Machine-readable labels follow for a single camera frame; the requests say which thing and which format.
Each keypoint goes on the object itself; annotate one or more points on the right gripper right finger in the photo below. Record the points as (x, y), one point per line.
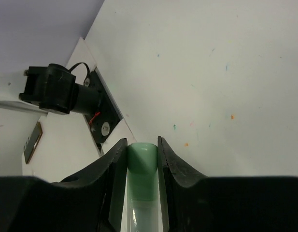
(193, 202)

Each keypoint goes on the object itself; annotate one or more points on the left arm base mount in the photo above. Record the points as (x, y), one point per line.
(103, 106)

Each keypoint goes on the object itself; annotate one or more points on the green marker cap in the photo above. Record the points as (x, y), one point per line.
(142, 172)

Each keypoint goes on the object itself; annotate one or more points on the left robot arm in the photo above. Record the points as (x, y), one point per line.
(54, 89)

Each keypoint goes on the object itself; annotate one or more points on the small dark framed plate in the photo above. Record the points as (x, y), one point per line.
(32, 142)

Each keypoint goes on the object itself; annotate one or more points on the green highlighter marker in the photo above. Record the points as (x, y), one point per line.
(141, 206)

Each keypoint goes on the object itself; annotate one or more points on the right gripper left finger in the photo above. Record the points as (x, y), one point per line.
(90, 200)

